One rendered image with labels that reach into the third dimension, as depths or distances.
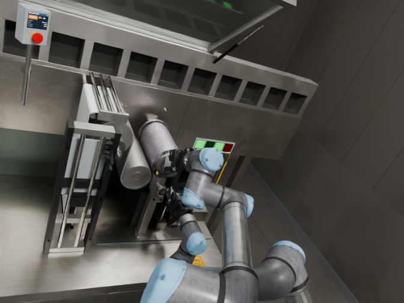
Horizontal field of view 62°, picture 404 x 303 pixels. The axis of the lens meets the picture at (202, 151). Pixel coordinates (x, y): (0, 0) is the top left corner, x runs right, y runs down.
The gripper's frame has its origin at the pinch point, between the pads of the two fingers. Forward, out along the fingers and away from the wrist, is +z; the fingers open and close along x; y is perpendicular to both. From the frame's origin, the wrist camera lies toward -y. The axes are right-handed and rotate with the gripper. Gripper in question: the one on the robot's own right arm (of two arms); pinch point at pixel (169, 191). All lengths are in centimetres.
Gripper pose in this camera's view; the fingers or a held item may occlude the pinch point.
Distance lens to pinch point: 150.7
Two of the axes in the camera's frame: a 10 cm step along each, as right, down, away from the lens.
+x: -8.7, -1.0, -4.9
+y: 3.4, -8.3, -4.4
